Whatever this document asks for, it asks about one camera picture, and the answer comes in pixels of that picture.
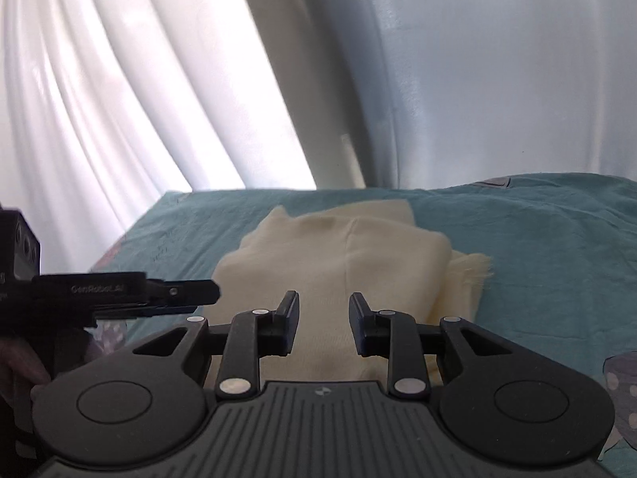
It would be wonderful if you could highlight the cream knit sweater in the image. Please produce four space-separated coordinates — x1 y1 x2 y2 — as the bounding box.
204 200 491 381

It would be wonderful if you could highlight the person's left hand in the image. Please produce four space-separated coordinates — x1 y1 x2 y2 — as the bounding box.
1 329 104 407

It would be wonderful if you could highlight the teal patterned bed sheet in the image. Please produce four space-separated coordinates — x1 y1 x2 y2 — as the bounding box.
88 171 637 478

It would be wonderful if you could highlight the white sheer curtain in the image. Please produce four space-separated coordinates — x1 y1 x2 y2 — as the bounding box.
1 0 636 272

